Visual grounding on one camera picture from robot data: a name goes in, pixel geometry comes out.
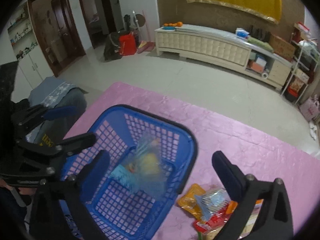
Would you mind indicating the blue tissue pack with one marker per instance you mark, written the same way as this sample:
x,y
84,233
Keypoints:
x,y
242,33

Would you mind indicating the blue plastic basket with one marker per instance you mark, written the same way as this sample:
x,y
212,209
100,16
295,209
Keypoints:
x,y
118,213

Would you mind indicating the white cupboard with shelves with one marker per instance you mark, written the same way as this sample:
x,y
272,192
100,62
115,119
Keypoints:
x,y
26,48

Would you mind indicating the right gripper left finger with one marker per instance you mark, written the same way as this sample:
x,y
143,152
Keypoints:
x,y
78,189

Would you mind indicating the cream tv cabinet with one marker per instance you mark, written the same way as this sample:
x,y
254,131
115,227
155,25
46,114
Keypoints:
x,y
226,50

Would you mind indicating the white metal shelf rack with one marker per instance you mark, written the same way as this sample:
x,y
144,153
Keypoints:
x,y
304,66

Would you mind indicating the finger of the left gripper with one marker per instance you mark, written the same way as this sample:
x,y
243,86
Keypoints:
x,y
73,144
33,116

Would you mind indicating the red silver snack pouch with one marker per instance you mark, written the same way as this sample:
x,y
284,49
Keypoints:
x,y
216,221

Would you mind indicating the cardboard box on cabinet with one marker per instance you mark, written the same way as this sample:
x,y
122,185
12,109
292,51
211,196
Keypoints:
x,y
281,47

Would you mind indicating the blue striped clear snack bag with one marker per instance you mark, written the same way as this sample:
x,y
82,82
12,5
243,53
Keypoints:
x,y
212,202

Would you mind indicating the operator left hand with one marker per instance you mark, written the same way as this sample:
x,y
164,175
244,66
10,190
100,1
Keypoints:
x,y
21,195

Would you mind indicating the pink bag on floor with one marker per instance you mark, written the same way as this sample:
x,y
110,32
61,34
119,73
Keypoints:
x,y
310,108

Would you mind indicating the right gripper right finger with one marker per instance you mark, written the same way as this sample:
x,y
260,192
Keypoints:
x,y
274,220

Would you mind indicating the dark backpack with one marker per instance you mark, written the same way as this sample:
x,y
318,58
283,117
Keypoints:
x,y
112,46

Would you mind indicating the red shopping bag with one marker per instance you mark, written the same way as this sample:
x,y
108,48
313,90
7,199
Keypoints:
x,y
127,45

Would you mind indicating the grey covered chair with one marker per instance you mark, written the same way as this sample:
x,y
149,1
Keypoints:
x,y
53,93

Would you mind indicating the pink quilted table cloth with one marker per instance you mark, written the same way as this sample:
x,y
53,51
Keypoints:
x,y
253,151

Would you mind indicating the green folded cloth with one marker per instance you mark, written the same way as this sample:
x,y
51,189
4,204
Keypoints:
x,y
266,46

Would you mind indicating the oranges on blue plate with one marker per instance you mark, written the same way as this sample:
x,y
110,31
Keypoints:
x,y
172,26

